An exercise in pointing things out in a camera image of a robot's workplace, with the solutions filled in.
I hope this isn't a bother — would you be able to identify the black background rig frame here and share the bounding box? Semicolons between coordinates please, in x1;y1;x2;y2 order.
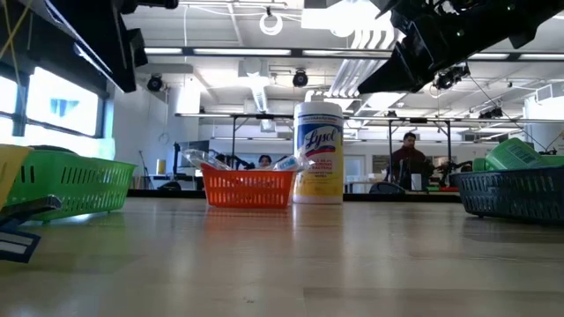
174;112;455;186

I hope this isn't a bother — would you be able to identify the black plastic slotted basket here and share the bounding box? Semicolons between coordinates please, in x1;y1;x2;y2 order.
452;165;564;226

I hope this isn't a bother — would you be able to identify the black overhead rig bar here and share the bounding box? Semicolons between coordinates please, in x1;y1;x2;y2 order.
140;46;564;63

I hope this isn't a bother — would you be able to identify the yellow plastic basket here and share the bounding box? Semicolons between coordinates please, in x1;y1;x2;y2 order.
0;144;34;210

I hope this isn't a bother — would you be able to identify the Lysol wipes canister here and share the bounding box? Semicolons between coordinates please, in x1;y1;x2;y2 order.
293;100;345;205

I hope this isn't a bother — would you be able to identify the large bright window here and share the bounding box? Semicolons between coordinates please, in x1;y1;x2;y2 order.
0;65;116;160

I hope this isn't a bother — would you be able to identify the orange plastic basket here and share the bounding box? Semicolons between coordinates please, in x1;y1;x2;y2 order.
200;162;297;210

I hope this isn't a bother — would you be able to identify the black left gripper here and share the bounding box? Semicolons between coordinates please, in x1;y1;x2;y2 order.
47;0;180;94

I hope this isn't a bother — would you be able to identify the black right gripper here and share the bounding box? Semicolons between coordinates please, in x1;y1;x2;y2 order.
356;0;486;95

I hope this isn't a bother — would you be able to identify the white cable ring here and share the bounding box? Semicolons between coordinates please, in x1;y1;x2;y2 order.
258;11;284;37

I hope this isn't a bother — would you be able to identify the green plastic basket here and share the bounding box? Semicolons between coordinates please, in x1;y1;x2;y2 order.
3;149;138;223

